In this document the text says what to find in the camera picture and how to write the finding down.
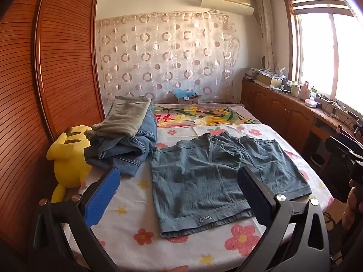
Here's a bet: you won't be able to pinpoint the black chair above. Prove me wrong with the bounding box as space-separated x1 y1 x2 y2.
310 134 358 196

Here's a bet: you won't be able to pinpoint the yellow plush toy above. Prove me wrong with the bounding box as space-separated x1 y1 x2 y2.
47 125 95 203

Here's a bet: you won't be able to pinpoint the sheer circle-patterned curtain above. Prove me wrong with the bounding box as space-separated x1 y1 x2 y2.
96 11 241 105

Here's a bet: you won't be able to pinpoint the window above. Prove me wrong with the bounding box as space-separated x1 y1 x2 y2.
284 0 363 117

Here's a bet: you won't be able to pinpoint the beige box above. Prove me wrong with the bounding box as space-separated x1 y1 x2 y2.
257 72 282 88

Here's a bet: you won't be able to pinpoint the cardboard box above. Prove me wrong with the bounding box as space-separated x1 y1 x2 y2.
174 88 202 104

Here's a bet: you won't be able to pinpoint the wooden slatted wardrobe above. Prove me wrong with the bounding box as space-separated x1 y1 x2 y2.
0 0 105 255

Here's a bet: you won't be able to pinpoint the person's right hand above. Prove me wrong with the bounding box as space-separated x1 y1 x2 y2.
342 185 363 233

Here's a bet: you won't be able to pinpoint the blue-grey denim shorts pants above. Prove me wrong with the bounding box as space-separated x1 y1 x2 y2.
150 132 312 238

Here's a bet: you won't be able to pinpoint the khaki folded pants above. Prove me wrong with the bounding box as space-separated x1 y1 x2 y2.
92 96 152 138

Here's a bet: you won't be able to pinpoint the blue denim jeans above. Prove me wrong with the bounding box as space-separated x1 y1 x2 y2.
85 103 158 177

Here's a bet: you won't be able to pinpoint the beige window curtain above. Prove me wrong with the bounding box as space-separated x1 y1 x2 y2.
255 0 276 71

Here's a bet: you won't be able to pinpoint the wooden cabinet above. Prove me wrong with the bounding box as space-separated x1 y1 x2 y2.
241 78 363 159

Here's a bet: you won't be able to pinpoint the floral blanket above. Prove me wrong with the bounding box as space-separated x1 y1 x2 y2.
153 103 261 127

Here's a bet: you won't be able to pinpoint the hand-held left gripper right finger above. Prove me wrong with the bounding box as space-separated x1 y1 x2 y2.
237 166 332 272

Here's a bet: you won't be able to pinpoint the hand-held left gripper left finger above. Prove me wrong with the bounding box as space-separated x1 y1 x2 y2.
28 167 121 272

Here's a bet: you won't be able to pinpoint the striped window blind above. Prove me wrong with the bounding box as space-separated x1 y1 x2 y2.
292 0 351 15

